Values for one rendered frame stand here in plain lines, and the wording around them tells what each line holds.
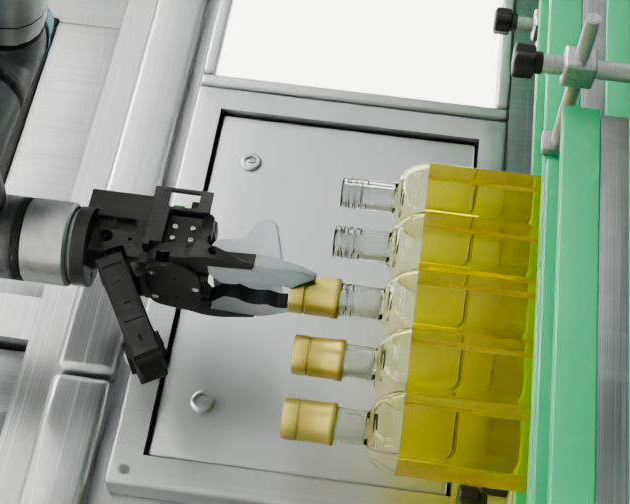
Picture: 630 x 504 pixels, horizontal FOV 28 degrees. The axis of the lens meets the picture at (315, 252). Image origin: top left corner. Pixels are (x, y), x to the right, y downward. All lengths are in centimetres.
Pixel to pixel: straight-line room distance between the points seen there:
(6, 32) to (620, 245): 52
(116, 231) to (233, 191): 22
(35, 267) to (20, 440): 19
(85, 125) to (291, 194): 26
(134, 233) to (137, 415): 18
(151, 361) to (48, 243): 14
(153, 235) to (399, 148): 36
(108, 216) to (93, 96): 35
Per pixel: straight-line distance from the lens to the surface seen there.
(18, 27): 107
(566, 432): 90
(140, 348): 105
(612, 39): 126
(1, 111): 108
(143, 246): 109
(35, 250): 110
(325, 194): 131
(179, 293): 111
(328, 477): 115
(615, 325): 96
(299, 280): 107
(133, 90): 141
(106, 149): 138
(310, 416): 102
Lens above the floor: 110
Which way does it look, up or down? 3 degrees up
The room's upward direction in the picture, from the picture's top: 83 degrees counter-clockwise
